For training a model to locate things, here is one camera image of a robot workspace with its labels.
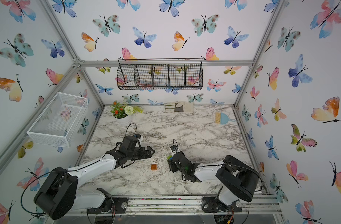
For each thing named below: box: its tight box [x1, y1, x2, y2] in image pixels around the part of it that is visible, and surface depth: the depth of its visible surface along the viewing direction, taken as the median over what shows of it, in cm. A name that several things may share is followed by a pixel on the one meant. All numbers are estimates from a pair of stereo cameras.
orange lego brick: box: [150, 163, 158, 171], surface depth 88 cm
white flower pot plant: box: [110, 100, 144, 125], surface depth 100 cm
